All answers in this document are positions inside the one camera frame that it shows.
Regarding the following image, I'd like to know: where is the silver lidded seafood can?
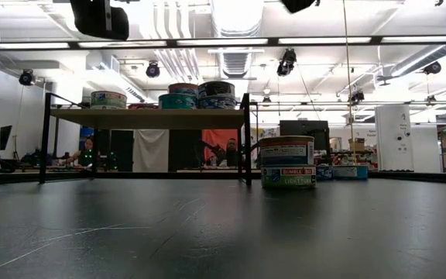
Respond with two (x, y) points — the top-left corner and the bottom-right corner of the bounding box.
(198, 81), (236, 98)
(128, 103), (160, 111)

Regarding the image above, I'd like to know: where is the teal labelled seafood can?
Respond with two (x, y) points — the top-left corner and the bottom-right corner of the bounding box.
(158, 93), (199, 110)

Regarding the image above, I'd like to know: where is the dark blue seafood can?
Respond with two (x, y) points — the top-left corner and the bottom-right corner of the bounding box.
(197, 95), (238, 110)

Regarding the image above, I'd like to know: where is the blue rimmed seafood can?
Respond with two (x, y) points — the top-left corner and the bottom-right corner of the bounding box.
(315, 165), (335, 181)

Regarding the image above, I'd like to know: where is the teal rimmed seafood can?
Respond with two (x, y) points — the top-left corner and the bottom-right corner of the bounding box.
(333, 165), (369, 181)

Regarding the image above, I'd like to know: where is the white LED light strip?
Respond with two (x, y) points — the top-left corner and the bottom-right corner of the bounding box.
(278, 36), (372, 45)
(176, 37), (269, 47)
(77, 40), (168, 49)
(0, 42), (71, 50)
(380, 35), (446, 43)

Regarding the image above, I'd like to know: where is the thin hanging pole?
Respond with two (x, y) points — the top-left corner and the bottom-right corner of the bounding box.
(341, 0), (355, 145)

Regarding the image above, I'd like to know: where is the black computer monitor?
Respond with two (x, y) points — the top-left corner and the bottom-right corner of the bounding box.
(279, 119), (331, 151)
(0, 124), (14, 153)

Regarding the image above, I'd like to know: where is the person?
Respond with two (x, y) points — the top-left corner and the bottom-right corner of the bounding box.
(222, 137), (242, 167)
(62, 137), (98, 167)

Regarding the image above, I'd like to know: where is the white curtain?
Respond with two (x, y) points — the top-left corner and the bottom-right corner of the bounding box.
(132, 129), (170, 173)

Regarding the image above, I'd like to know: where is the pink salmon can blue label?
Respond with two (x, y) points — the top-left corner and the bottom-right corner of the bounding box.
(259, 135), (316, 167)

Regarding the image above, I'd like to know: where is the brown cardboard box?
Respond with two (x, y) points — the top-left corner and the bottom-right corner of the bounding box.
(348, 137), (366, 153)

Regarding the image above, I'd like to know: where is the orange curtain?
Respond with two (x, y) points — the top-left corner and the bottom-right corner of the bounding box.
(201, 129), (241, 169)

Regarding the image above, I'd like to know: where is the white cylindrical column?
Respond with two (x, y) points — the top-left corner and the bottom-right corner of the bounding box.
(374, 104), (415, 171)

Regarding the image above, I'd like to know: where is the black ceiling mounted camera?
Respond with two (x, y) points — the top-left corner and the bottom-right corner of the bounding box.
(18, 68), (38, 88)
(276, 47), (298, 78)
(423, 60), (443, 76)
(348, 89), (365, 104)
(145, 60), (162, 79)

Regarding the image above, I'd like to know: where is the silver ceiling ventilation duct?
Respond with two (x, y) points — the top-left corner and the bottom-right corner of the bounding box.
(209, 0), (266, 105)

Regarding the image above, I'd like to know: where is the wooden shelf black frame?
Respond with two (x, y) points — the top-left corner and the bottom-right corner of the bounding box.
(39, 91), (256, 186)

